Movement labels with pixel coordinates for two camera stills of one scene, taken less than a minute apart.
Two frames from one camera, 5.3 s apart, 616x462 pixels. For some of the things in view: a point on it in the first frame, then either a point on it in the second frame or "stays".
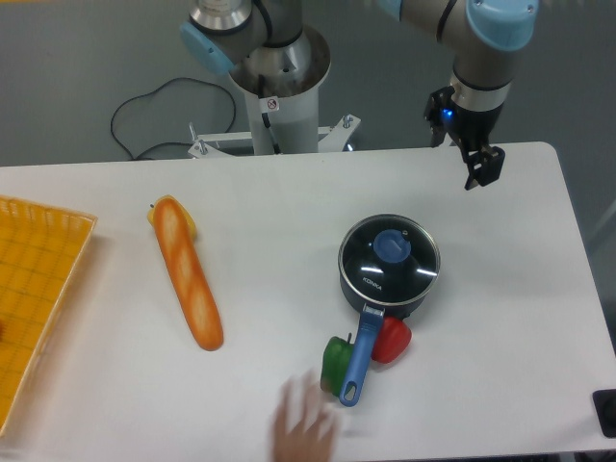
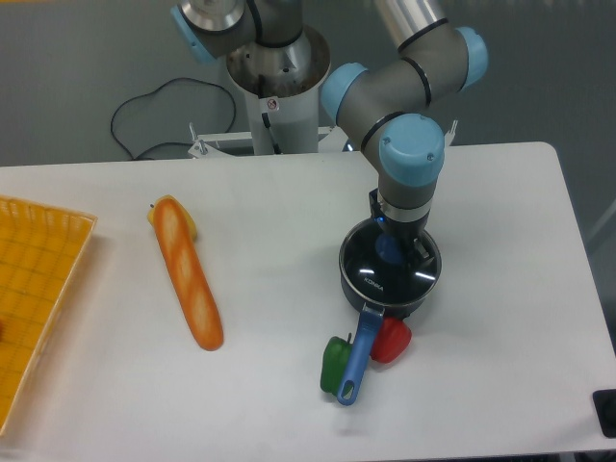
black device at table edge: (605, 404) stays
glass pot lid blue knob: (390, 260) stays
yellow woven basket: (41, 249) stays
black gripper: (474, 130) → (406, 234)
